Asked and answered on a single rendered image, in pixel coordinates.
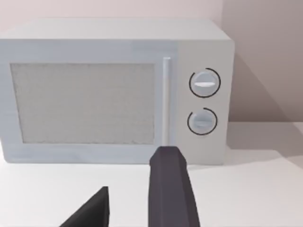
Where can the large round microwave knob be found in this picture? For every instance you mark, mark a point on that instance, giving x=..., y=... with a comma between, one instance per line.
x=204, y=82

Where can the pale microwave door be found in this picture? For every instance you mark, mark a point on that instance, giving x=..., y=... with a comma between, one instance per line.
x=82, y=101

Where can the small round microwave knob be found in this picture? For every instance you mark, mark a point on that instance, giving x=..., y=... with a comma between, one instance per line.
x=202, y=121

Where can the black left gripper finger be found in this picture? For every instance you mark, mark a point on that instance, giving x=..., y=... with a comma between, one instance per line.
x=94, y=210

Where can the pale microwave oven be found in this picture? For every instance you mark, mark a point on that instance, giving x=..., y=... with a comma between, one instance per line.
x=203, y=52

